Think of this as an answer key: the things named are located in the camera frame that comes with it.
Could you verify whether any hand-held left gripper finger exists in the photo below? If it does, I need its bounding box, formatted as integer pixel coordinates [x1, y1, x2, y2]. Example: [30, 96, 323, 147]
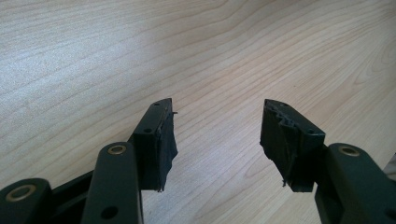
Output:
[259, 98, 327, 193]
[128, 97, 179, 193]

